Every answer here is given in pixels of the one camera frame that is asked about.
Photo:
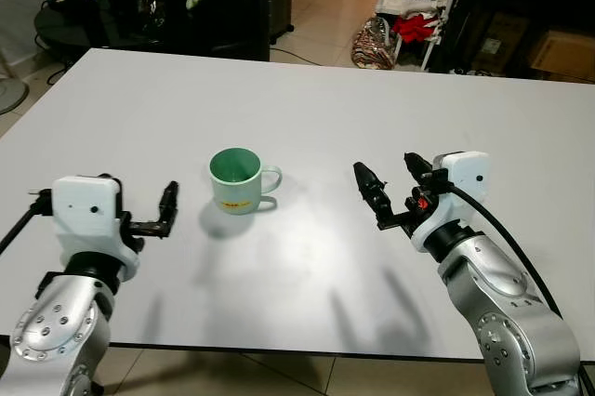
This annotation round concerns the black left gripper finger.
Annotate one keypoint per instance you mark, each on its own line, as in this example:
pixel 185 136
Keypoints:
pixel 169 203
pixel 110 178

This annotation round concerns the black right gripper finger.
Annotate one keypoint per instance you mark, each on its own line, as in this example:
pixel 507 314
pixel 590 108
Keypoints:
pixel 376 193
pixel 417 169

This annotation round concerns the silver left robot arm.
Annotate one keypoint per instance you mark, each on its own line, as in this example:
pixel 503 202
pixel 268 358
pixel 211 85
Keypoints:
pixel 56 326

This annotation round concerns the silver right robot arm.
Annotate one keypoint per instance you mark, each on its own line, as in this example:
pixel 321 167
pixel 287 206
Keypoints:
pixel 507 312

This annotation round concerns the green ceramic mug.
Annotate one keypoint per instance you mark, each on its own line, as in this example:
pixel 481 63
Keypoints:
pixel 237 193

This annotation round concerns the white fan base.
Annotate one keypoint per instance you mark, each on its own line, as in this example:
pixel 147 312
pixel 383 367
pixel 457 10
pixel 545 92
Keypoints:
pixel 11 89

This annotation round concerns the colourful patterned bag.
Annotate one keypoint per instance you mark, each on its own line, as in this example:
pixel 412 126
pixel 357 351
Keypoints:
pixel 372 45

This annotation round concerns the red clothes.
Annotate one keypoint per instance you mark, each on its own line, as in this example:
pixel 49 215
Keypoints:
pixel 416 27

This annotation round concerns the brown cardboard box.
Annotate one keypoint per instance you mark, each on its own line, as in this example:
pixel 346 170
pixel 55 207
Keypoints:
pixel 564 55

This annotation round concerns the black round side table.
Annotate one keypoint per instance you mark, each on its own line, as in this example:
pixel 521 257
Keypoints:
pixel 65 29

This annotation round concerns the black chair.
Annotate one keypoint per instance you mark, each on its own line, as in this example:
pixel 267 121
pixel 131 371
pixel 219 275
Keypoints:
pixel 167 24

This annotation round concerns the black hard-shell suitcase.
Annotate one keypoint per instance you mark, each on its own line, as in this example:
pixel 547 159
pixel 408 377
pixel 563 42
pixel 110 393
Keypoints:
pixel 270 1

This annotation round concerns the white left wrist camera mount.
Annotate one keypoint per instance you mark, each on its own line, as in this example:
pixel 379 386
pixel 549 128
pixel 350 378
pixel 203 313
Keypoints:
pixel 85 210

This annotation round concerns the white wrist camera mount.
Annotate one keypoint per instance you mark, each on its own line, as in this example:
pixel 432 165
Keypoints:
pixel 465 173
pixel 85 210

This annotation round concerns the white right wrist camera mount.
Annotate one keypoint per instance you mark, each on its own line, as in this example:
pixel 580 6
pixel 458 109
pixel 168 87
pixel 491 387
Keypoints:
pixel 465 173

